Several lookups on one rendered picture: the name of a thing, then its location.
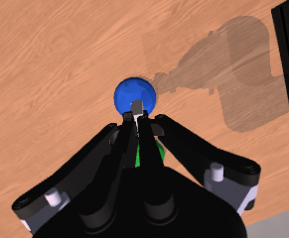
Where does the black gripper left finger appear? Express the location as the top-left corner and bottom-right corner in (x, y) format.
(11, 100), (139, 235)

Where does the blue dome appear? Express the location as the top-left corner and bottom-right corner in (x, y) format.
(113, 77), (156, 116)

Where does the green dome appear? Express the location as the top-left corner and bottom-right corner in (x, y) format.
(135, 140), (165, 168)

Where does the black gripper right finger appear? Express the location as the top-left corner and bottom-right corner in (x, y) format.
(136, 99), (261, 219)

